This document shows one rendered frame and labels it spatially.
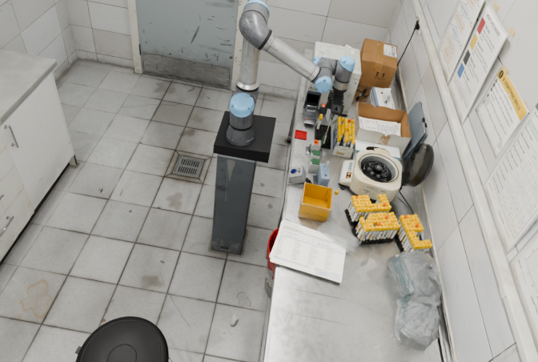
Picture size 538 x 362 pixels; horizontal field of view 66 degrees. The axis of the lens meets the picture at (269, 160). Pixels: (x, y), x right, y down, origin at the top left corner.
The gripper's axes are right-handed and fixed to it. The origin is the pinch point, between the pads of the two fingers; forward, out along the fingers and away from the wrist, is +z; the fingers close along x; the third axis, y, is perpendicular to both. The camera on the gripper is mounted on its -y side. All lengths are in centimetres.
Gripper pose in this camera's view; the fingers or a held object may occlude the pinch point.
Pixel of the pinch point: (330, 121)
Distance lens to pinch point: 215.7
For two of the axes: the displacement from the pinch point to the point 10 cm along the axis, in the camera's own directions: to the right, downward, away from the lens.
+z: -1.3, 7.1, 7.0
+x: -9.8, -1.7, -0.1
